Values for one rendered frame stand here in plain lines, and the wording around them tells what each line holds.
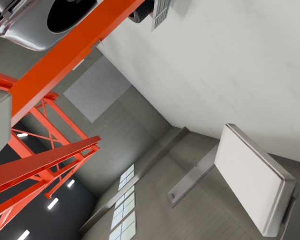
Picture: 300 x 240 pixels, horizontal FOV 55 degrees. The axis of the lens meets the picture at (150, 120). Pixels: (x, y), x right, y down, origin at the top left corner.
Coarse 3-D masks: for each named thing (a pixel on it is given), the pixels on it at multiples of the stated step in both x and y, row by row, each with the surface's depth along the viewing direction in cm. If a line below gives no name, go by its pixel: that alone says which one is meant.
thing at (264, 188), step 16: (224, 128) 18; (224, 144) 18; (240, 144) 16; (256, 144) 15; (224, 160) 18; (240, 160) 16; (256, 160) 14; (272, 160) 14; (224, 176) 17; (240, 176) 15; (256, 176) 14; (272, 176) 13; (288, 176) 12; (240, 192) 15; (256, 192) 14; (272, 192) 13; (288, 192) 12; (256, 208) 14; (272, 208) 12; (256, 224) 13; (272, 224) 13
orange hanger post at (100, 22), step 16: (112, 0) 206; (128, 0) 207; (144, 0) 223; (96, 16) 206; (112, 16) 206; (80, 32) 205; (96, 32) 206; (64, 48) 205; (80, 48) 205; (48, 64) 204; (64, 64) 205; (32, 80) 204; (48, 80) 204; (16, 96) 204; (32, 96) 204; (16, 112) 203
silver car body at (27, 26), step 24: (0, 0) 211; (24, 0) 208; (48, 0) 223; (72, 0) 274; (96, 0) 303; (0, 24) 211; (24, 24) 225; (48, 24) 277; (72, 24) 297; (48, 48) 297
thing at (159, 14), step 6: (156, 0) 278; (162, 0) 294; (168, 0) 311; (156, 6) 294; (162, 6) 312; (168, 6) 331; (156, 12) 317; (162, 12) 335; (156, 18) 332; (162, 18) 357; (156, 24) 357
